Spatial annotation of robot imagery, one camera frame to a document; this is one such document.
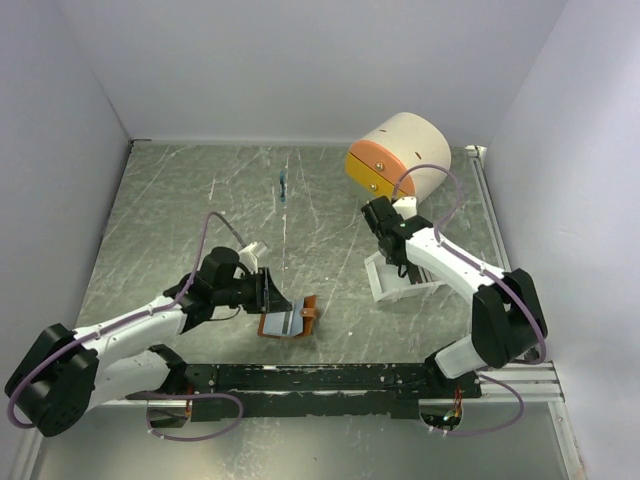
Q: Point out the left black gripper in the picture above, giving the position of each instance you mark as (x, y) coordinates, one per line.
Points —
(267, 296)

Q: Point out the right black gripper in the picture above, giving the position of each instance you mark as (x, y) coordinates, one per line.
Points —
(397, 261)

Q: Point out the brown leather card holder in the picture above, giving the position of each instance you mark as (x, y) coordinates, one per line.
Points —
(293, 324)

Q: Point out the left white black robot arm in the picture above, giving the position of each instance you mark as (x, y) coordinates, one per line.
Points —
(67, 372)

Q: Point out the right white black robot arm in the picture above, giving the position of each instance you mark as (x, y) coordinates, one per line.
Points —
(413, 257)

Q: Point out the white plastic card tray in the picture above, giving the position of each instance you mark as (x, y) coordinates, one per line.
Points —
(389, 283)

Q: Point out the cream mini drawer cabinet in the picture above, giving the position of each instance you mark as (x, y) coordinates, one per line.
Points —
(406, 152)

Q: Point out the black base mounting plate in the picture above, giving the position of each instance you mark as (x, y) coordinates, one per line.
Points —
(292, 391)

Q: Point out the blue mark on table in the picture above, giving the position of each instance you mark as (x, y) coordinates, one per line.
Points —
(282, 186)

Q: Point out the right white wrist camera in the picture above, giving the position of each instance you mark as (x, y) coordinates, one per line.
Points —
(406, 207)

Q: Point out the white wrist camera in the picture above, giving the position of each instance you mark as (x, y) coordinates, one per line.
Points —
(406, 207)
(251, 254)

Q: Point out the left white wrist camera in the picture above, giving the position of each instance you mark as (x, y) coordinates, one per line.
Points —
(251, 254)

